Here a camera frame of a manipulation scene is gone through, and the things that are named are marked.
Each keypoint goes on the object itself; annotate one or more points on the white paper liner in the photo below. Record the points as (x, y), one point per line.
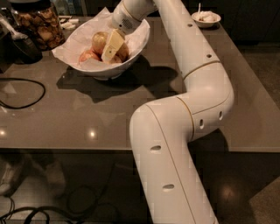
(77, 40)

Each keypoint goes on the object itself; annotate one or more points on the left red apple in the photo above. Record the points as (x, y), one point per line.
(88, 54)

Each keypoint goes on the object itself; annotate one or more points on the small white bowl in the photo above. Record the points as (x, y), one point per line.
(206, 19)

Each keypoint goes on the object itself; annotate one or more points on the glass jar of chips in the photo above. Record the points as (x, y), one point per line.
(40, 19)

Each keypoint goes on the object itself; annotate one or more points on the front red apple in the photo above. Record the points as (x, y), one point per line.
(115, 60)

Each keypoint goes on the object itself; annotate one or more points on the black round device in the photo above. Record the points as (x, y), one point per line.
(25, 49)

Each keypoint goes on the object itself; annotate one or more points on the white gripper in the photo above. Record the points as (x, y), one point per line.
(122, 19)

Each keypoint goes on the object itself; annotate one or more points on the left white shoe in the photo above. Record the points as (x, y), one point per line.
(11, 178)

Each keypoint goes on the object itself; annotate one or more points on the white packets behind bowl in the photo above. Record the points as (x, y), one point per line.
(68, 23)

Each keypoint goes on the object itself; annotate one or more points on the right white shoe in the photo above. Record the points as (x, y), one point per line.
(55, 178)

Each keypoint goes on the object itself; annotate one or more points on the white shoe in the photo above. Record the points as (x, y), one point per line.
(11, 178)
(55, 178)

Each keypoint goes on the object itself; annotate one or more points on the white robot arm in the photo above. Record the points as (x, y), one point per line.
(161, 130)

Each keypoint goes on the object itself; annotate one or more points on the large white bowl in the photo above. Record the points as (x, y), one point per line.
(116, 68)

